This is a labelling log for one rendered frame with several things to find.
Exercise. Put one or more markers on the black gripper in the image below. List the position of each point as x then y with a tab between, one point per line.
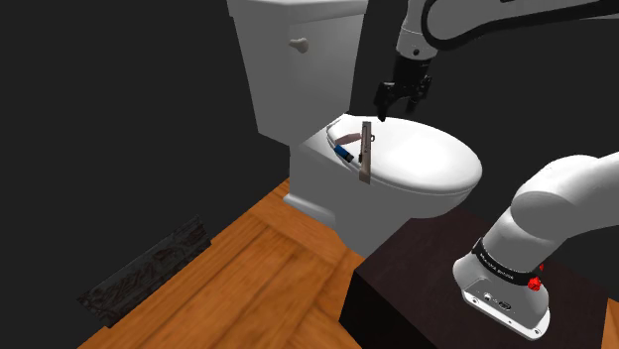
410	75

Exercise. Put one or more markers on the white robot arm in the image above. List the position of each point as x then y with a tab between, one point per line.
541	203

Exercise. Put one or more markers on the white toilet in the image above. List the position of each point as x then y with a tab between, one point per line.
416	154

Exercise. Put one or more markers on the pinkish brown flat piece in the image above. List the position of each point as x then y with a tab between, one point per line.
348	139

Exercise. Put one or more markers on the long brown flat bar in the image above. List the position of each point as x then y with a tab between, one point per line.
366	159

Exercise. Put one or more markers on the blue cylinder with black cap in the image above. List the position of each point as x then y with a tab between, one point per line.
342	152

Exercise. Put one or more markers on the dark robot stand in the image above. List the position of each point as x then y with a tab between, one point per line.
416	280

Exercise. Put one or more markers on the dark patterned flat panel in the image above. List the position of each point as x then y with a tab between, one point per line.
145	273

